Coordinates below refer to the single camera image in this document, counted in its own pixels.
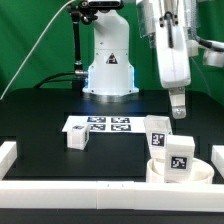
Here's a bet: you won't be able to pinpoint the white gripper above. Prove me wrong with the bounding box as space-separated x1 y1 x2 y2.
156 13 191 119

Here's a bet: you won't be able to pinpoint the white round stool seat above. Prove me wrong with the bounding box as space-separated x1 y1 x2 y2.
146 158 214 184

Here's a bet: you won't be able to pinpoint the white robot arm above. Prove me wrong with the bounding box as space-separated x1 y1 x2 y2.
84 0 197 119

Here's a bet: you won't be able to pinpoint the paper sheet with markers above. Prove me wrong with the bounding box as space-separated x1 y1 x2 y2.
62 116 145 133

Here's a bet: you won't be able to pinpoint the white right barrier wall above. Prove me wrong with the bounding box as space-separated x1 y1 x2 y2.
211 145 224 178

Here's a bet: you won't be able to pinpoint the white barrier wall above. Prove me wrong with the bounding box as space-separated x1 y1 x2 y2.
0 181 224 212
0 141 17 181
211 145 224 178

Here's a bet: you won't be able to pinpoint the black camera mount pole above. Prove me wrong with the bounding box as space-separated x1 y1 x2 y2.
67 3 86 94

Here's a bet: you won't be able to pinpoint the white front barrier wall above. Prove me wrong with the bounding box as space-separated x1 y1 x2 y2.
0 181 224 212

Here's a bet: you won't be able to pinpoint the black camera on mount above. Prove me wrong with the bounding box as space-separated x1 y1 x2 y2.
80 0 124 10

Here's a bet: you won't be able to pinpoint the black cables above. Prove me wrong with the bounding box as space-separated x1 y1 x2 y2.
32 71 83 90

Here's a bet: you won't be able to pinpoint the white cable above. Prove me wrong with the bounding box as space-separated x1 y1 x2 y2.
0 0 78 101

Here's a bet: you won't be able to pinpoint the white left barrier wall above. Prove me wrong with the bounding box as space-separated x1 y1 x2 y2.
0 141 17 181

